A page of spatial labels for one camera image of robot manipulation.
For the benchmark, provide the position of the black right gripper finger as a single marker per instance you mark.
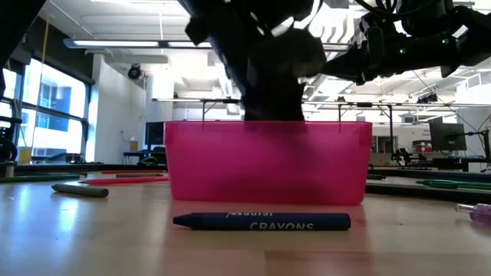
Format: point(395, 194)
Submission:
point(351, 67)

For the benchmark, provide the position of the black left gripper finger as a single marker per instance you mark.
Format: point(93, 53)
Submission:
point(274, 103)

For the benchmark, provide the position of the pink-red plastic bin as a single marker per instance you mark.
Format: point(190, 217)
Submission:
point(215, 165)

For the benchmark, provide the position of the pink pencil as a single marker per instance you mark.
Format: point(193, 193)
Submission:
point(126, 180)

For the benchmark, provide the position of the pinkish purple pen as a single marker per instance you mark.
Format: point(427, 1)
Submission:
point(479, 212)

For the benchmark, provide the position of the grey crayon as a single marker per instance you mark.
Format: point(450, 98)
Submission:
point(80, 190)

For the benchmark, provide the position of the green pencil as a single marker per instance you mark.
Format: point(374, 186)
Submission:
point(38, 178)

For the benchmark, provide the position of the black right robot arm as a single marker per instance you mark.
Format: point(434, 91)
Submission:
point(475, 34)

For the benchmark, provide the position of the black monitor on arm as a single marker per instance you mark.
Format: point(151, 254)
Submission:
point(447, 136)

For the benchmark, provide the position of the black overhead rig bar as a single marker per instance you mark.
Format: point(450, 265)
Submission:
point(192, 100)

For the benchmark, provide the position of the black pen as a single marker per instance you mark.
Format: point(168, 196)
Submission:
point(376, 177)

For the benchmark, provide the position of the long ceiling light strip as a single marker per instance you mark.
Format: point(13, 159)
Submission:
point(115, 43)

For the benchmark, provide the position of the dark blue crayon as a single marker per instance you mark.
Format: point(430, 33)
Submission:
point(268, 222)

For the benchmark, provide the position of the black computer monitor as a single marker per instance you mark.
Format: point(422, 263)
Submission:
point(154, 133)

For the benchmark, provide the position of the green pen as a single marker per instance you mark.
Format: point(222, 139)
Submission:
point(437, 184)

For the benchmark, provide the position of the large office window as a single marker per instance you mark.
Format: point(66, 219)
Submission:
point(57, 96)

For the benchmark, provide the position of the yellow container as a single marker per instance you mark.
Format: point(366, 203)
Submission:
point(25, 155)

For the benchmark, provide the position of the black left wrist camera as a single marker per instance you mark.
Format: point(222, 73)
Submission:
point(291, 53)

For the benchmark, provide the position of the black ceiling dome camera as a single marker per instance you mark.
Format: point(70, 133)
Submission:
point(134, 72)

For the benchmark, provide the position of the black aluminium table frame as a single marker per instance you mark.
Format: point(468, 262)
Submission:
point(57, 168)

